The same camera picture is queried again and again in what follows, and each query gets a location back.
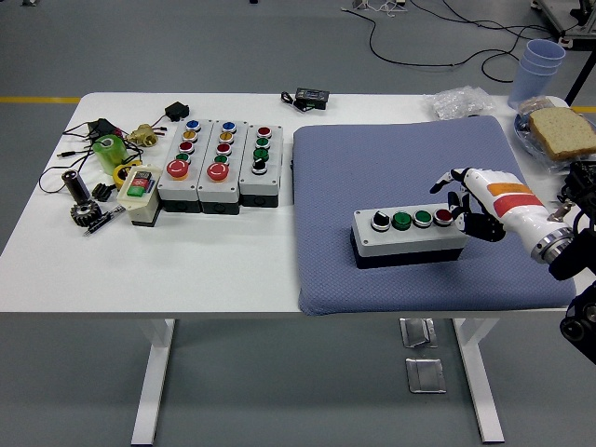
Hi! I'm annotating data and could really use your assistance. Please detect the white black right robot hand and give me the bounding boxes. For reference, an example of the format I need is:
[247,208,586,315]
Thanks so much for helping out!
[428,166,572,252]

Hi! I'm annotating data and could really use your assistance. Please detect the four-control box with knob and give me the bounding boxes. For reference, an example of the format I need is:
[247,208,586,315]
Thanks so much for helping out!
[238,123,284,209]
[349,203,469,270]

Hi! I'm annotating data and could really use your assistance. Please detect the five-button control box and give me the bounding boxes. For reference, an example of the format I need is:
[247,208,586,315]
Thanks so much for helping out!
[156,117,213,214]
[196,119,250,216]

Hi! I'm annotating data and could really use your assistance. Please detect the clear glass plate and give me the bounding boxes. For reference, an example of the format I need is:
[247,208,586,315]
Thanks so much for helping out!
[513,113,596,165]

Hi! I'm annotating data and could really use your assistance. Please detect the white bread slice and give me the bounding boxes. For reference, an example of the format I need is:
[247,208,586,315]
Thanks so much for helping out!
[527,106,596,162]

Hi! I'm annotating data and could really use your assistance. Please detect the clear plastic bag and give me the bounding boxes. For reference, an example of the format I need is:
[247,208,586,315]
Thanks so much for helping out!
[424,86,495,120]

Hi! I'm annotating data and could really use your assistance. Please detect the stacked pale blue cups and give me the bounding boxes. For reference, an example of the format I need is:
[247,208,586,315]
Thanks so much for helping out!
[507,38,567,111]

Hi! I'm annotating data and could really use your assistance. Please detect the black slanted stand leg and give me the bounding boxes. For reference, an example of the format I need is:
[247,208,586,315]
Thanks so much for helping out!
[563,55,596,106]

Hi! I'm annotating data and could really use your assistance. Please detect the metal floor socket plate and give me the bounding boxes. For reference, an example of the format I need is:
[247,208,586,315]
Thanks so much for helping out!
[404,357,447,395]
[399,317,439,349]

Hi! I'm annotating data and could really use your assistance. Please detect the blue-grey quilted mat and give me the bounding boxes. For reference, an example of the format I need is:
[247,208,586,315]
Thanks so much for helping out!
[291,115,574,317]

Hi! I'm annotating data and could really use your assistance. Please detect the white table leg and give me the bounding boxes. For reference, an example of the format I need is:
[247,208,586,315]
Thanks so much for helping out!
[451,317,506,443]
[130,318,177,446]

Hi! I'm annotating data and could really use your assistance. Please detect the black digital meter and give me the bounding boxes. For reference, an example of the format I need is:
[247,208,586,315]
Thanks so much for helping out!
[280,87,331,113]

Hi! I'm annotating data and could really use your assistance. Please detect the black servo motor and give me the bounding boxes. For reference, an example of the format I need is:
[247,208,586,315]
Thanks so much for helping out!
[164,102,191,123]

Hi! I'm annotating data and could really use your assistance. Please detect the brass pipe fitting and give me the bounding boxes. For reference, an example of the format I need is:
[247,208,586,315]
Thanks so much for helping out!
[126,122,159,148]

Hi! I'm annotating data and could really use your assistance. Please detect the yellow tape roll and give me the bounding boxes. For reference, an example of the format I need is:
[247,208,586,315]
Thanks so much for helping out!
[112,160,142,190]

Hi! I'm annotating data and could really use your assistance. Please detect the green translucent cylinder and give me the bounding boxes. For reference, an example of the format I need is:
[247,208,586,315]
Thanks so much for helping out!
[91,134,129,176]

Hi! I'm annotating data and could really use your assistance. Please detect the thin metal pin tool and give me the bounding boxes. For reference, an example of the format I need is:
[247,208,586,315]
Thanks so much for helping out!
[82,204,126,237]

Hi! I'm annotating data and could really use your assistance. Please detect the black power adapter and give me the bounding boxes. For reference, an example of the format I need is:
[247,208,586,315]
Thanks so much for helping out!
[88,118,123,141]

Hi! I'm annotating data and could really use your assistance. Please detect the large black gear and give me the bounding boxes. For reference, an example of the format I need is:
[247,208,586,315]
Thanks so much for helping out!
[69,200,102,228]

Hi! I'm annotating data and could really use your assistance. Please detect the dark metal cylinder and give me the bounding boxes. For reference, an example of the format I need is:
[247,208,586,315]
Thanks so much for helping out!
[61,169,91,204]

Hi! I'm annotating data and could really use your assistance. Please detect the aluminium frame stand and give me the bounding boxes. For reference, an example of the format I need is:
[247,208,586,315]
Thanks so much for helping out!
[530,0,596,50]

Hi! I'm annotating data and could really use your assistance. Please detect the black floor cable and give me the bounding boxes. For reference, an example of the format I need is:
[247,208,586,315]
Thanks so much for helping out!
[343,0,567,83]

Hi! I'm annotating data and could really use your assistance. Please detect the white floor cable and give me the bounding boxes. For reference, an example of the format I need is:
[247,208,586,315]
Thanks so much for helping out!
[341,0,411,18]

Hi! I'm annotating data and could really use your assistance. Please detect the cream switch box red green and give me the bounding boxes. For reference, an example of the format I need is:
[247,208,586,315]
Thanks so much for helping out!
[115,162,163,228]

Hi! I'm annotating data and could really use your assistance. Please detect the thin black wire with plug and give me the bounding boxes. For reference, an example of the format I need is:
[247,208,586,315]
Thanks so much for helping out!
[38,119,143,194]

